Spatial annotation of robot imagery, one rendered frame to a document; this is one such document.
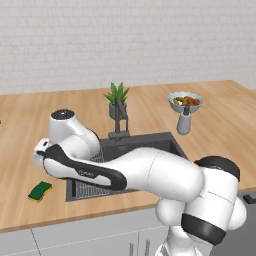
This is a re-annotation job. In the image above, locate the orange and brown fruit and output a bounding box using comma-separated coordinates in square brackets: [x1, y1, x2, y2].
[173, 95, 201, 108]

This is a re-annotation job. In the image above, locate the green and yellow sponge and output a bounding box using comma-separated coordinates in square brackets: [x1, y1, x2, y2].
[27, 180, 54, 204]

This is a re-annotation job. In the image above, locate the pale blue bowl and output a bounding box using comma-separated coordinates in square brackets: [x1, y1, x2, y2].
[167, 91, 204, 115]

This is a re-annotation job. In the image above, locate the dark grey tap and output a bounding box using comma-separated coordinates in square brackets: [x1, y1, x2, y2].
[107, 99, 131, 141]

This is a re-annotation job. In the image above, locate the green plant in grey pot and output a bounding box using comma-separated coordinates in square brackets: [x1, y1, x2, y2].
[103, 81, 131, 121]

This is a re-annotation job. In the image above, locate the dark dishwasher handle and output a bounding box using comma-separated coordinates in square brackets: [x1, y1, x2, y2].
[242, 194, 256, 205]

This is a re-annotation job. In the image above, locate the grey soap dispenser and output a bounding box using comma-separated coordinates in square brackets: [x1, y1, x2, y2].
[175, 105, 193, 136]

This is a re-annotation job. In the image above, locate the dark grey sink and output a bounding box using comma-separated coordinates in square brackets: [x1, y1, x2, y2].
[65, 131, 190, 203]

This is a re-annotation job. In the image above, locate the grey dishwasher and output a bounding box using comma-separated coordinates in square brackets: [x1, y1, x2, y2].
[209, 187, 256, 256]

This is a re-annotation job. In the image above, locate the grey cupboard door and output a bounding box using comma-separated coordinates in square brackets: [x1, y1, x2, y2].
[37, 231, 140, 256]
[0, 228, 40, 256]
[137, 225, 170, 256]

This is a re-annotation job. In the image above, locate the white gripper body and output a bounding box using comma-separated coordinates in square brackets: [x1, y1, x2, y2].
[31, 150, 47, 167]

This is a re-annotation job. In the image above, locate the grey drawer front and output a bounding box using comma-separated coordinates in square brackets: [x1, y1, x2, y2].
[30, 207, 169, 252]

